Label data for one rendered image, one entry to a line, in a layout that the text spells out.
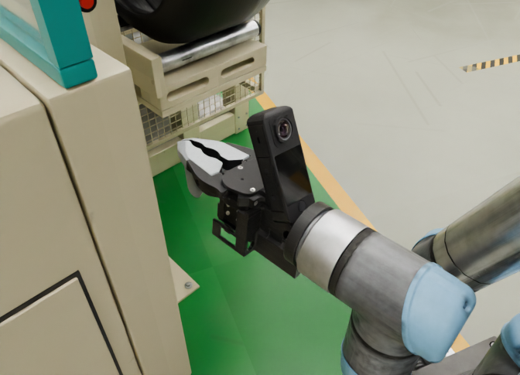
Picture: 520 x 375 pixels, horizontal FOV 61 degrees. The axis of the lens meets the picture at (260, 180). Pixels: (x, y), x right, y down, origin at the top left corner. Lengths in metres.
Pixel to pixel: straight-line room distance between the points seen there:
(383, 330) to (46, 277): 0.28
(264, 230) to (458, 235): 0.20
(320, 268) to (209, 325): 1.22
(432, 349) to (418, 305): 0.04
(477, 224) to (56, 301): 0.38
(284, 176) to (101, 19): 0.72
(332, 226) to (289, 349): 1.17
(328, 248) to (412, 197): 1.74
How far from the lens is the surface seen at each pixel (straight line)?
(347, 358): 0.51
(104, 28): 1.08
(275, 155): 0.43
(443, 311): 0.40
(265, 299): 1.66
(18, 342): 0.33
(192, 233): 1.88
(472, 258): 0.50
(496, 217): 0.47
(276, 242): 0.48
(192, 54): 1.13
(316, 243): 0.42
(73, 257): 0.31
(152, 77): 1.04
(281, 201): 0.44
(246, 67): 1.24
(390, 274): 0.40
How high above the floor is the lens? 1.39
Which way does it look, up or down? 41 degrees down
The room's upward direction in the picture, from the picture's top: 1 degrees clockwise
